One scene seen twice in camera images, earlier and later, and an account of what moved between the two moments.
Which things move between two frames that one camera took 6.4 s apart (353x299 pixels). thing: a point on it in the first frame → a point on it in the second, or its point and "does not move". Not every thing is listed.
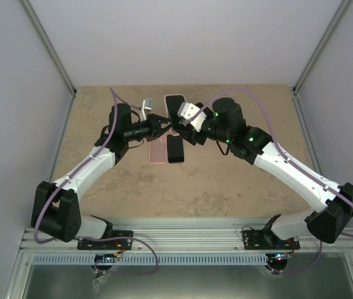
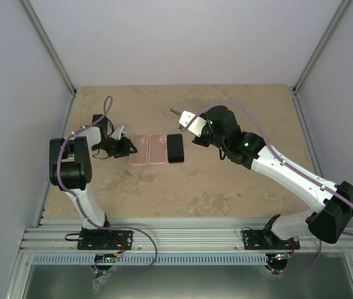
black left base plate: x=123 y=244 does not move
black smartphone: x=175 y=149 does not move
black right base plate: x=267 y=240 does not move
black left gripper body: x=150 y=132 → x=114 y=149
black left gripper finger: x=162 y=131 → x=132 y=149
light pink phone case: x=158 y=150 does not move
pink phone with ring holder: x=171 y=103 → x=141 y=143
